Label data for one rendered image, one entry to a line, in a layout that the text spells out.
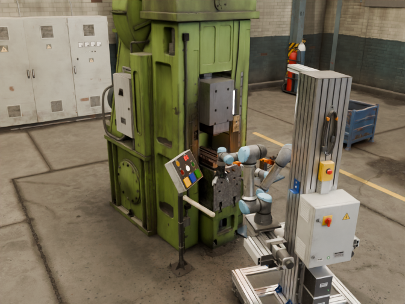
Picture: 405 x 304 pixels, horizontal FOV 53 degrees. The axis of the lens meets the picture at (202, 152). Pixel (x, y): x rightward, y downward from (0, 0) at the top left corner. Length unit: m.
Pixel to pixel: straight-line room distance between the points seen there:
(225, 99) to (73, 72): 5.34
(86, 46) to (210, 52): 5.20
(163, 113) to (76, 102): 5.01
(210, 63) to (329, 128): 1.50
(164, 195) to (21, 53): 4.99
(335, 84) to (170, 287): 2.33
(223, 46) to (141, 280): 2.34
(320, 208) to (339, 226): 0.23
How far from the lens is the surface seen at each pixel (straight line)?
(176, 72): 3.65
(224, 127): 3.93
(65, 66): 8.71
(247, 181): 3.07
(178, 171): 3.44
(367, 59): 12.30
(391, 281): 4.38
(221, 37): 3.92
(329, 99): 2.73
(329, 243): 2.94
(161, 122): 4.08
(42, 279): 4.27
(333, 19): 13.04
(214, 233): 4.28
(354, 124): 7.41
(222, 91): 3.81
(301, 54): 11.13
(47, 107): 8.76
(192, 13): 3.60
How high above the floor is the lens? 2.51
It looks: 21 degrees down
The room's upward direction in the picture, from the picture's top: straight up
